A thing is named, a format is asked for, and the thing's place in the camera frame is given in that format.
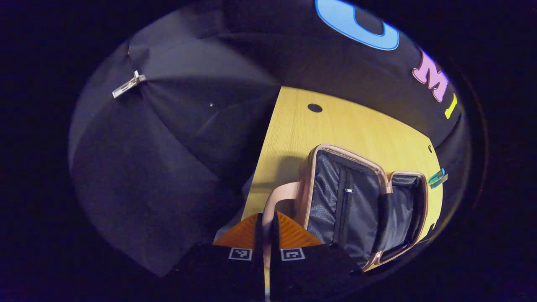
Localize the pink suitcase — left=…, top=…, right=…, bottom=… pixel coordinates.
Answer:
left=262, top=143, right=430, bottom=272

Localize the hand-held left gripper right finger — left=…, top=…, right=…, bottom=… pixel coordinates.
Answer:
left=268, top=211, right=366, bottom=302

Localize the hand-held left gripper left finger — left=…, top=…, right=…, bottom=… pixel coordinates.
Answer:
left=168, top=213, right=266, bottom=302

